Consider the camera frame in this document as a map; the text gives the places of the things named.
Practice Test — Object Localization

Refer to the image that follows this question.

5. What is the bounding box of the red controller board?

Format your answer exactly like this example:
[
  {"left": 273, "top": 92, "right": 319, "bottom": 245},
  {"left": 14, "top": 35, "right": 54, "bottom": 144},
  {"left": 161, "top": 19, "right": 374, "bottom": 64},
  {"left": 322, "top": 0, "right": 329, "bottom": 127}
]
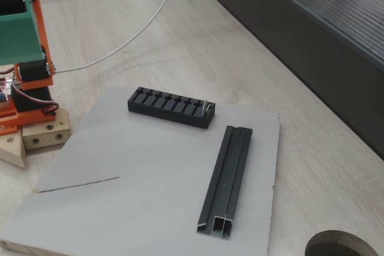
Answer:
[{"left": 0, "top": 76, "right": 13, "bottom": 106}]

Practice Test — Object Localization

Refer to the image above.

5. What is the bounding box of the pale wooden base block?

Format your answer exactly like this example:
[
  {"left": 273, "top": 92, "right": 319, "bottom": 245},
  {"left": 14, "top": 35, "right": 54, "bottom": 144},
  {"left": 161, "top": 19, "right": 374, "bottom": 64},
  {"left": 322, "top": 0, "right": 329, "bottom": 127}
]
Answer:
[{"left": 22, "top": 108, "right": 73, "bottom": 150}]

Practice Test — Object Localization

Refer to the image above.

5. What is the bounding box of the black slotted tray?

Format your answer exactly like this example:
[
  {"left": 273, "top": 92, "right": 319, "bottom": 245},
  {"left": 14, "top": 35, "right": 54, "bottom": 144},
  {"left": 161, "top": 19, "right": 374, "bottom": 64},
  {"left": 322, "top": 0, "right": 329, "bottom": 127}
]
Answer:
[{"left": 127, "top": 86, "right": 216, "bottom": 129}]

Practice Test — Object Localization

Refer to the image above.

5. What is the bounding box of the grey plywood board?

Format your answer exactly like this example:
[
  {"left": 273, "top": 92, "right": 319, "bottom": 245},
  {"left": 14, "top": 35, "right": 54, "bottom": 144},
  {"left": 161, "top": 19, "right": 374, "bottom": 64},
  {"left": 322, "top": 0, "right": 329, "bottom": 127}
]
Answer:
[{"left": 0, "top": 86, "right": 281, "bottom": 256}]

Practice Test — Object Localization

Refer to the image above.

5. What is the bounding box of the wooden wedge block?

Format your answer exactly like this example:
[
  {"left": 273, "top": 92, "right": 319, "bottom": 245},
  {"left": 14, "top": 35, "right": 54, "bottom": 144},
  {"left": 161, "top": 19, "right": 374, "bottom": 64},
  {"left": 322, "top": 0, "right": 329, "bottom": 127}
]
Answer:
[{"left": 0, "top": 128, "right": 28, "bottom": 169}]

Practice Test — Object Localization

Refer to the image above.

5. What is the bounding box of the black aluminium profile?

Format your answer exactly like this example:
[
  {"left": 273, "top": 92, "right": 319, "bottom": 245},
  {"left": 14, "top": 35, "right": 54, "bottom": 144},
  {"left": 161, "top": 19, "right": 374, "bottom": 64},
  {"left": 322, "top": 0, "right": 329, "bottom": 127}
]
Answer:
[{"left": 196, "top": 125, "right": 253, "bottom": 241}]

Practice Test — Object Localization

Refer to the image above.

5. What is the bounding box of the white cable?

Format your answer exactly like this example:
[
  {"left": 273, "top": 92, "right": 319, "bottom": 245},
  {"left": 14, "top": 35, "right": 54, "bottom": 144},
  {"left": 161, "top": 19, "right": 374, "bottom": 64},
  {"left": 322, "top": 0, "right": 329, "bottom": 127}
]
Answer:
[{"left": 53, "top": 0, "right": 185, "bottom": 74}]

